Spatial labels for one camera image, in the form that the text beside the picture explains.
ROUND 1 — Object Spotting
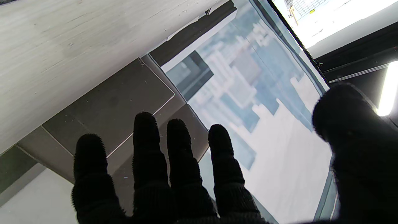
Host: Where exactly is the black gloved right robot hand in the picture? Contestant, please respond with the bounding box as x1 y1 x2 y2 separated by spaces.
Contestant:
72 82 398 224

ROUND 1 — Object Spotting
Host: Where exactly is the ceiling light strip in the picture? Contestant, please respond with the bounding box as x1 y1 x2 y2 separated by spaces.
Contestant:
377 60 398 117

